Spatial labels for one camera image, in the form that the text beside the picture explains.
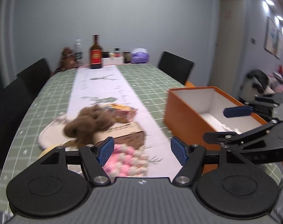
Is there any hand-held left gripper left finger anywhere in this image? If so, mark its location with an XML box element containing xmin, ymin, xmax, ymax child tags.
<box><xmin>39</xmin><ymin>136</ymin><xmax>115</xmax><ymax>186</ymax></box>

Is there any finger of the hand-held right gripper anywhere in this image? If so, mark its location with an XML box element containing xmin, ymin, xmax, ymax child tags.
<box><xmin>203</xmin><ymin>120</ymin><xmax>279</xmax><ymax>149</ymax></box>
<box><xmin>223</xmin><ymin>93</ymin><xmax>282</xmax><ymax>119</ymax></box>

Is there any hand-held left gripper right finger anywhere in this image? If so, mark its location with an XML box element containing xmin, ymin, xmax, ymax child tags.
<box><xmin>170</xmin><ymin>136</ymin><xmax>246</xmax><ymax>187</ymax></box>

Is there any brown teddy bear plush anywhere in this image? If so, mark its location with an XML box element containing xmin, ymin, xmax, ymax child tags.
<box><xmin>63</xmin><ymin>104</ymin><xmax>117</xmax><ymax>145</ymax></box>

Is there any orange storage box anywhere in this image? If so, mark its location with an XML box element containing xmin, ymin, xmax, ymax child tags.
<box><xmin>164</xmin><ymin>86</ymin><xmax>269</xmax><ymax>151</ymax></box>

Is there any grey chair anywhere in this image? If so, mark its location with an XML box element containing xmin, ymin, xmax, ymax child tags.
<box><xmin>239</xmin><ymin>75</ymin><xmax>275</xmax><ymax>103</ymax></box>

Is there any pink white pompom plush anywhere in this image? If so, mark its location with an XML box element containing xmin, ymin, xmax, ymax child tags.
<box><xmin>102</xmin><ymin>143</ymin><xmax>149</xmax><ymax>178</ymax></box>

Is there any small cardboard box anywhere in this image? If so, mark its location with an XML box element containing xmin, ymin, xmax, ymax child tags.
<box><xmin>94</xmin><ymin>121</ymin><xmax>146</xmax><ymax>150</ymax></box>

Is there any black jacket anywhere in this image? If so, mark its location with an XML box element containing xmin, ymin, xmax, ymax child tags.
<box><xmin>246</xmin><ymin>69</ymin><xmax>269</xmax><ymax>92</ymax></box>

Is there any clear-wrapped snack packet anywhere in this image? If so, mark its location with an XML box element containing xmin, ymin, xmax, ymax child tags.
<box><xmin>106</xmin><ymin>103</ymin><xmax>138</xmax><ymax>124</ymax></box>

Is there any pink clutter pile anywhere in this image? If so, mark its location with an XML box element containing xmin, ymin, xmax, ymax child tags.
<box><xmin>268</xmin><ymin>64</ymin><xmax>283</xmax><ymax>92</ymax></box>

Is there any white crumpled cloth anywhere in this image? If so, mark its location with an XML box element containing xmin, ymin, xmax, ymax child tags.
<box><xmin>38</xmin><ymin>117</ymin><xmax>70</xmax><ymax>149</ymax></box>

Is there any beige round object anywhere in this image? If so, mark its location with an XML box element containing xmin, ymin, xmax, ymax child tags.
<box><xmin>39</xmin><ymin>140</ymin><xmax>77</xmax><ymax>162</ymax></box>

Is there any white deer print table runner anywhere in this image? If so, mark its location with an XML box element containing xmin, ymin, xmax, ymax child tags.
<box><xmin>66</xmin><ymin>65</ymin><xmax>187</xmax><ymax>178</ymax></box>

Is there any cream door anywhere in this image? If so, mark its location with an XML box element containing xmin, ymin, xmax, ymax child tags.
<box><xmin>213</xmin><ymin>0</ymin><xmax>246</xmax><ymax>103</ymax></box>

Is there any black dining chair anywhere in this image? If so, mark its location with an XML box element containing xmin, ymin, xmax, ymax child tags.
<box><xmin>0</xmin><ymin>78</ymin><xmax>34</xmax><ymax>169</ymax></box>
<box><xmin>16</xmin><ymin>58</ymin><xmax>52</xmax><ymax>97</ymax></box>
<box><xmin>158</xmin><ymin>51</ymin><xmax>195</xmax><ymax>86</ymax></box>

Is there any green checked tablecloth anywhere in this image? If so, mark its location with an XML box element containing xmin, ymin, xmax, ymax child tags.
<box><xmin>0</xmin><ymin>63</ymin><xmax>283</xmax><ymax>216</ymax></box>

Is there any white rectangular box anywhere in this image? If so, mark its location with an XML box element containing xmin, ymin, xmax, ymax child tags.
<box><xmin>102</xmin><ymin>56</ymin><xmax>125</xmax><ymax>66</ymax></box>

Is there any brown glass bottle red label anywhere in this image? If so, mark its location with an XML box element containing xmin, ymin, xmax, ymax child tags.
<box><xmin>89</xmin><ymin>35</ymin><xmax>102</xmax><ymax>70</ymax></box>

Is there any brown bear-shaped flask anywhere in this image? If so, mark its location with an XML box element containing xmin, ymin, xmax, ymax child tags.
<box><xmin>58</xmin><ymin>47</ymin><xmax>79</xmax><ymax>72</ymax></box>

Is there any purple tissue pack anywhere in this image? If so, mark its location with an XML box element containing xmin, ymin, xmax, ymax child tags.
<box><xmin>131</xmin><ymin>48</ymin><xmax>150</xmax><ymax>64</ymax></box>

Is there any clear plastic water bottle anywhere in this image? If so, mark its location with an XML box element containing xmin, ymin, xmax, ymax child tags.
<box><xmin>75</xmin><ymin>39</ymin><xmax>84</xmax><ymax>67</ymax></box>

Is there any framed wall picture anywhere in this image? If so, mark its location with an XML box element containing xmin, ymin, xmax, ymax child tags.
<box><xmin>264</xmin><ymin>16</ymin><xmax>283</xmax><ymax>60</ymax></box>

